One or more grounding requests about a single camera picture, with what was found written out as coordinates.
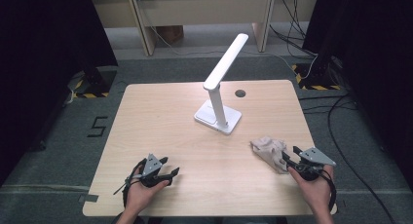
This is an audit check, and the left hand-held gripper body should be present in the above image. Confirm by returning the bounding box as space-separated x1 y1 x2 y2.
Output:
131 153 163 188

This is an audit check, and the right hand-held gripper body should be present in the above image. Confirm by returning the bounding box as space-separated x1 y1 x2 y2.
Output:
290 147 337 182

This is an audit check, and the beige cloth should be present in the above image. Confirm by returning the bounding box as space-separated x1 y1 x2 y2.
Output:
249 135 290 175

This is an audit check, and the white desk lamp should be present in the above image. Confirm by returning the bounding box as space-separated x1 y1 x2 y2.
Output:
194 33 249 135

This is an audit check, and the person's left hand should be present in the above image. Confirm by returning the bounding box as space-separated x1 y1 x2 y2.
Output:
126 179 170 212

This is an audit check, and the person's right hand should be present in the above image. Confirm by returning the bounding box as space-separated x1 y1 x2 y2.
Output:
287 165 335 215

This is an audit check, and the person's dark clothing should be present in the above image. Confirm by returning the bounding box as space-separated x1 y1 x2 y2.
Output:
111 215 288 224

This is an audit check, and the black striped stand base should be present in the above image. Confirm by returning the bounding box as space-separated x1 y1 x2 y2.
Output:
66 66 118 100
290 62 343 92

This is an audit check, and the black curtain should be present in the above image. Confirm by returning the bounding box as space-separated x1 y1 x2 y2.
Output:
0 0 119 188
301 0 413 189

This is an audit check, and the brown cardboard box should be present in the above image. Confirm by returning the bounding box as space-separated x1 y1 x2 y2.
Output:
155 24 185 45

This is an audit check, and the beige wooden desk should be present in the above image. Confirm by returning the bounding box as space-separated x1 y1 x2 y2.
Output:
87 0 320 56

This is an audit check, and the long black floor cable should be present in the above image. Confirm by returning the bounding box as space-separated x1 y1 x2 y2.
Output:
326 93 397 224

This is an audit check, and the white floor cable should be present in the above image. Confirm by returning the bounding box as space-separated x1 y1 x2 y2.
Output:
135 0 319 81

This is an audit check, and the bundle of black cables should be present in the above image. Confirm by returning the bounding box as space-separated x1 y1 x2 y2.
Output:
269 0 319 58

